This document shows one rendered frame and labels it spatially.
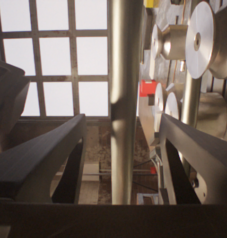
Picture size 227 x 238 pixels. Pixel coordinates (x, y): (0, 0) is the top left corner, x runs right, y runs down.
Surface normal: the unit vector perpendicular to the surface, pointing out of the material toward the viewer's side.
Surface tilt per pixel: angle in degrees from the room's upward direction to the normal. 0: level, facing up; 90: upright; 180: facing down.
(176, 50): 90
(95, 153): 90
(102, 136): 90
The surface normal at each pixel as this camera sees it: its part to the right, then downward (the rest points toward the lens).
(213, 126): -0.02, 0.33
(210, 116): -0.02, -0.05
